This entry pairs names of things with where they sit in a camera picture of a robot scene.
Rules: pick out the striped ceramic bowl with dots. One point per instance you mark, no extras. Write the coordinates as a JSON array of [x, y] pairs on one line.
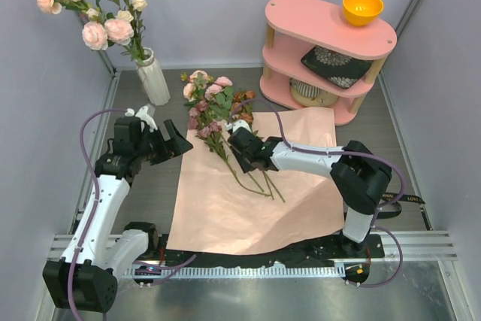
[[310, 96]]

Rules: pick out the cream rose flower stem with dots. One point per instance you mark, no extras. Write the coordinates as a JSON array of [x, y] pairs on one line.
[[131, 11]]

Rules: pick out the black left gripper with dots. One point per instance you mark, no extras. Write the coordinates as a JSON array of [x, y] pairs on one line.
[[176, 144]]

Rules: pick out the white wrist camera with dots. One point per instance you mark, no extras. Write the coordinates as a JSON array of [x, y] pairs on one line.
[[237, 124], [145, 113]]

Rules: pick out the aluminium frame rail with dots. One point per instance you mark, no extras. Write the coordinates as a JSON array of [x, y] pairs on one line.
[[416, 246]]

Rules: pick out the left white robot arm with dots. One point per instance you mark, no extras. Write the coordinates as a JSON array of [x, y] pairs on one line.
[[87, 274]]

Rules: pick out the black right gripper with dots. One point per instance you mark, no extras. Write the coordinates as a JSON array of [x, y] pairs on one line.
[[245, 165]]

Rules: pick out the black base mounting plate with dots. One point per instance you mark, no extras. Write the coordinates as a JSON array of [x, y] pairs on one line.
[[312, 252]]

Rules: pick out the white ribbed ceramic vase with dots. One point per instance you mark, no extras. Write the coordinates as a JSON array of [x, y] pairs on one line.
[[153, 79]]

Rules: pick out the pink three-tier shelf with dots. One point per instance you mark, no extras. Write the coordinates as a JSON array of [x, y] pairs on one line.
[[294, 27]]

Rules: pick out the black floral square plate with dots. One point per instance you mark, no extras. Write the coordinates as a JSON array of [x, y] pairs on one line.
[[337, 68]]

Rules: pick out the white perforated cable duct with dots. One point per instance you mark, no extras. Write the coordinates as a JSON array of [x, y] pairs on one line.
[[277, 270]]

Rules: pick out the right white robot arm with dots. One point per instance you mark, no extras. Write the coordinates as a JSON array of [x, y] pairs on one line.
[[360, 177]]

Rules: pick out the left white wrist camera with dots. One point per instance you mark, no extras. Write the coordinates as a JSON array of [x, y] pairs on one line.
[[145, 113]]

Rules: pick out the pink artificial flower bouquet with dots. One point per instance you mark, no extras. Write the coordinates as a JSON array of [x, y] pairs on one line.
[[213, 105]]

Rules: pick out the light pink peony stem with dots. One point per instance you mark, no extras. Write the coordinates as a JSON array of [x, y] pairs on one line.
[[98, 36]]

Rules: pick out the pink wrapping paper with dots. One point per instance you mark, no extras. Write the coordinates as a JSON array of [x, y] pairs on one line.
[[218, 209]]

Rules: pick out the orange plastic bowl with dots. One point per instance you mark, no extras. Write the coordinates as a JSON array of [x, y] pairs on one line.
[[361, 12]]

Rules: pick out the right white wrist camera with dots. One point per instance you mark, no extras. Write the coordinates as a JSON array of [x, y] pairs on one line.
[[237, 124]]

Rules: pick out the black ribbon with gold lettering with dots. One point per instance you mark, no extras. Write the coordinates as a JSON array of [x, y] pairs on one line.
[[391, 206]]

